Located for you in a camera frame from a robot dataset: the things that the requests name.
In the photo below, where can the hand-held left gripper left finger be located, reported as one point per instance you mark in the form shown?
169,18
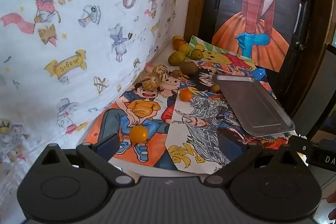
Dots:
109,144

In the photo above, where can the printed white cloth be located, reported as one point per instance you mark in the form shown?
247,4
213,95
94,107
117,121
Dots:
65,29

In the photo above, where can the silver-haired figure drawing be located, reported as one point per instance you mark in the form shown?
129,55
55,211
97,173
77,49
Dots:
199,119

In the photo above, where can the small yellow fruit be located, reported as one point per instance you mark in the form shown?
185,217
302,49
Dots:
178,38

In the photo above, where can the reddish round fruit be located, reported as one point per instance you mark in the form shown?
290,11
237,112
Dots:
180,43

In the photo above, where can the metal tray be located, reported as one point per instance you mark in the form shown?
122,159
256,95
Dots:
252,103

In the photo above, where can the striped pepino melon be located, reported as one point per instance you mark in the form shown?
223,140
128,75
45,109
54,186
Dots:
160,71

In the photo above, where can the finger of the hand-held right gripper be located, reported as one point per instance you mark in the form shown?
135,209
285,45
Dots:
300,146

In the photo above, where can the small brown fruit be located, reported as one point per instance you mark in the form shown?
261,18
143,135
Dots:
176,73
215,87

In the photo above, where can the blotchy yellow pear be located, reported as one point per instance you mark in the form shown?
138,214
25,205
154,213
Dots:
197,54

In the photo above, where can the yellow bear drawing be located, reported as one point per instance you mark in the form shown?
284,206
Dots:
223,56

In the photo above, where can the small orange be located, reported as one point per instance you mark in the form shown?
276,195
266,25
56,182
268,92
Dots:
185,95
139,134

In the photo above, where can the yellow oval fruit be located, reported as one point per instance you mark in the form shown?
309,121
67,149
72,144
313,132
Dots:
176,58

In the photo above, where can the door knob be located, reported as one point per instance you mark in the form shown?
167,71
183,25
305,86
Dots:
299,46

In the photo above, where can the brown kiwi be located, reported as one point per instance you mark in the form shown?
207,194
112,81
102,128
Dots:
188,67

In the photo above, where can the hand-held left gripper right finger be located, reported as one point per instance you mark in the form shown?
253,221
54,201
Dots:
231,148

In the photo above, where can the yellow lemon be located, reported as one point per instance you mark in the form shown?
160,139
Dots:
184,49

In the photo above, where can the tan round fruit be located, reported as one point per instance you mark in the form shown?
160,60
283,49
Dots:
151,82

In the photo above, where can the cartoon boys drawing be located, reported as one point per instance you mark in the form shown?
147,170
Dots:
147,111

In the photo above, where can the person's right hand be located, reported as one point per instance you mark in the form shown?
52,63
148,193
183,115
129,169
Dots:
333,204

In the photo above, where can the wall poster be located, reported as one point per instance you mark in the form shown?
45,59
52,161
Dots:
262,3

